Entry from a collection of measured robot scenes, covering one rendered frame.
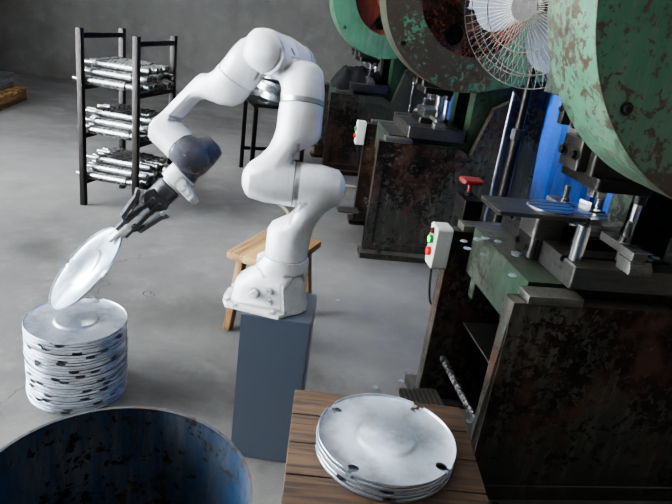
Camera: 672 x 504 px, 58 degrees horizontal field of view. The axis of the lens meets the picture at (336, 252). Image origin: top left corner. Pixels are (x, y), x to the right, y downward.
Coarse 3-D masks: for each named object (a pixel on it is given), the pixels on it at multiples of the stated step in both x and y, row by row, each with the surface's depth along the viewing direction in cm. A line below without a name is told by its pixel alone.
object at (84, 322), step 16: (48, 304) 189; (80, 304) 191; (96, 304) 192; (112, 304) 194; (32, 320) 179; (48, 320) 180; (64, 320) 180; (80, 320) 181; (96, 320) 182; (112, 320) 185; (32, 336) 170; (48, 336) 172; (64, 336) 173; (80, 336) 174; (96, 336) 175
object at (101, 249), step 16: (96, 240) 186; (80, 256) 186; (96, 256) 177; (112, 256) 172; (64, 272) 185; (80, 272) 176; (96, 272) 171; (64, 288) 178; (80, 288) 171; (64, 304) 171
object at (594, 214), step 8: (576, 208) 165; (584, 208) 166; (592, 208) 167; (592, 216) 159; (600, 216) 160; (592, 224) 157; (600, 224) 157; (608, 224) 157; (616, 224) 158; (592, 232) 158; (600, 232) 158; (616, 232) 159
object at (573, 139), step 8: (568, 136) 158; (576, 136) 155; (560, 144) 159; (568, 144) 158; (576, 144) 154; (584, 144) 151; (560, 152) 159; (568, 152) 157; (576, 152) 153; (584, 152) 152; (592, 152) 152; (560, 160) 161; (568, 160) 157; (576, 160) 153; (584, 160) 153; (592, 160) 151; (600, 160) 150; (576, 168) 153; (584, 168) 153; (592, 168) 151; (600, 168) 151; (608, 168) 151; (592, 176) 152; (600, 176) 152; (608, 176) 152; (616, 176) 153; (624, 176) 153
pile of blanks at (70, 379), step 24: (24, 336) 174; (120, 336) 182; (24, 360) 179; (48, 360) 171; (72, 360) 171; (96, 360) 175; (120, 360) 184; (48, 384) 174; (72, 384) 174; (96, 384) 178; (120, 384) 188; (48, 408) 177; (72, 408) 177; (96, 408) 181
